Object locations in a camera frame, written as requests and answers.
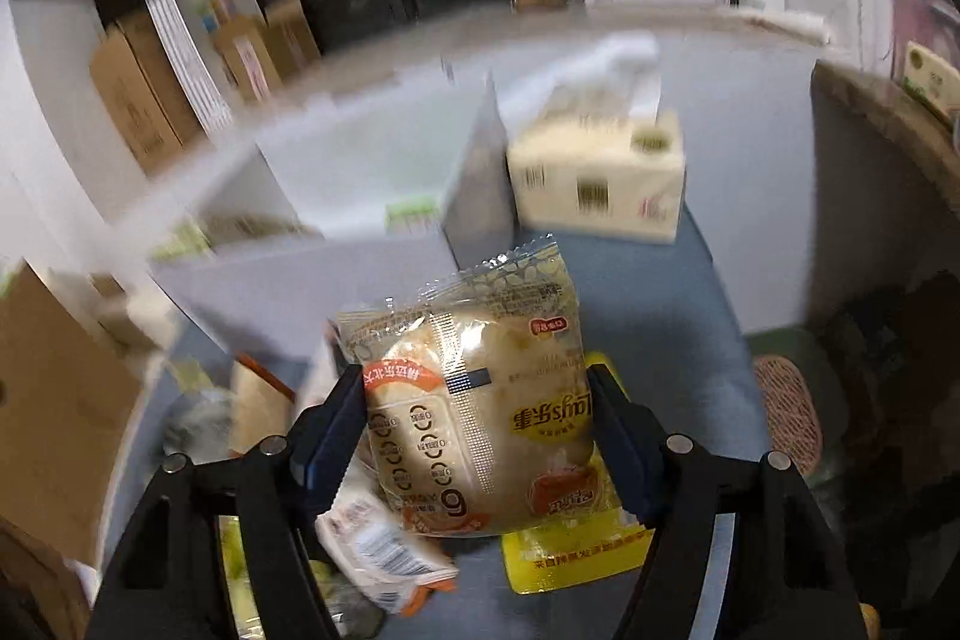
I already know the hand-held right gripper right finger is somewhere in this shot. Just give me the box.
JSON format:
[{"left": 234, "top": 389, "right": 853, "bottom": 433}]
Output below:
[{"left": 587, "top": 362, "right": 863, "bottom": 640}]

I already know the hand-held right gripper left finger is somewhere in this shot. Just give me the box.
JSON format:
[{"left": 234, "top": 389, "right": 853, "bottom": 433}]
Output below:
[{"left": 86, "top": 364, "right": 370, "bottom": 640}]

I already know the white orange snack packet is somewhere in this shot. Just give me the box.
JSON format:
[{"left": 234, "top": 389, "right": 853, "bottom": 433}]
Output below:
[{"left": 315, "top": 482, "right": 460, "bottom": 617}]

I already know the yellow snack packet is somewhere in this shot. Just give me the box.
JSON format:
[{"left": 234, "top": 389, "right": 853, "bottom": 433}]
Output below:
[{"left": 501, "top": 351, "right": 661, "bottom": 596}]

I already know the clear chips multipack packet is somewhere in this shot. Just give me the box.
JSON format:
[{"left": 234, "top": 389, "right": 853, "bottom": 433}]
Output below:
[{"left": 334, "top": 239, "right": 623, "bottom": 540}]

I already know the white cardboard box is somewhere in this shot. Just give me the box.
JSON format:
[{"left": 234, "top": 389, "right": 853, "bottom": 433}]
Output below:
[{"left": 146, "top": 70, "right": 515, "bottom": 360}]

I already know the blue tablecloth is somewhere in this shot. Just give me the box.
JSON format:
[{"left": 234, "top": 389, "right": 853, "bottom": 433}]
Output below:
[{"left": 150, "top": 212, "right": 770, "bottom": 640}]

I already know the pink woven slipper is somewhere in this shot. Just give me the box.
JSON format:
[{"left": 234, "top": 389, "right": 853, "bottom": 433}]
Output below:
[{"left": 752, "top": 353, "right": 824, "bottom": 477}]

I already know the cream tissue pack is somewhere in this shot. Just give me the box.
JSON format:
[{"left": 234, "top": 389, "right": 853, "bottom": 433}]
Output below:
[{"left": 506, "top": 32, "right": 687, "bottom": 245}]

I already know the flat brown cardboard sheet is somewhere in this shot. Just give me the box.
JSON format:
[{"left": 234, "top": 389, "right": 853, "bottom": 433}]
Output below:
[{"left": 0, "top": 261, "right": 145, "bottom": 570}]

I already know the small open cardboard box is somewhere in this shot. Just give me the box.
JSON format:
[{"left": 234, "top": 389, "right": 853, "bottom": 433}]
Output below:
[{"left": 210, "top": 0, "right": 323, "bottom": 103}]

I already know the large brown cardboard box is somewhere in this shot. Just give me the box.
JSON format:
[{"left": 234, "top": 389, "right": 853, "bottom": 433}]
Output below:
[{"left": 88, "top": 10, "right": 203, "bottom": 176}]

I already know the wooden shelf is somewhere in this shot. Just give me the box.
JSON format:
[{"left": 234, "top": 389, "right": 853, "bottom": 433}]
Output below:
[{"left": 810, "top": 56, "right": 960, "bottom": 221}]

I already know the green label tissue pack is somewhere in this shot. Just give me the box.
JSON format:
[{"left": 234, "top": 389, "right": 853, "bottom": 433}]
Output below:
[{"left": 900, "top": 40, "right": 960, "bottom": 127}]

